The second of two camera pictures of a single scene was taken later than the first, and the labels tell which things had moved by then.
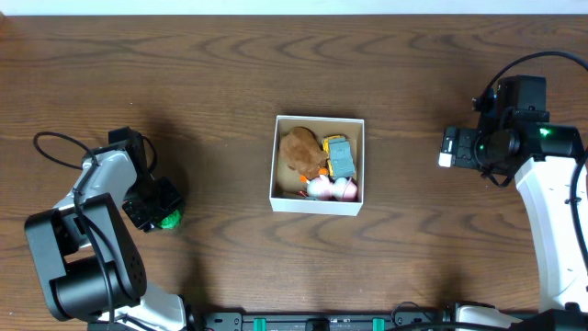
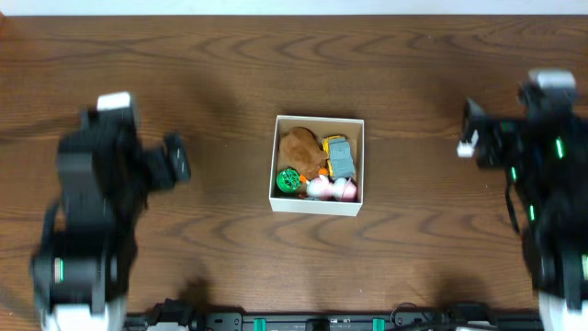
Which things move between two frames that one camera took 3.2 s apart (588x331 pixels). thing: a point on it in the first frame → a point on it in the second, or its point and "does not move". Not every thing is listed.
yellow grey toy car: [340, 161] does not move
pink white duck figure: [339, 189] does not move
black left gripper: [153, 208] → [175, 159]
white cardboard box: [284, 187] does not move
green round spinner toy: [171, 222] → [288, 180]
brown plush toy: [301, 151] does not move
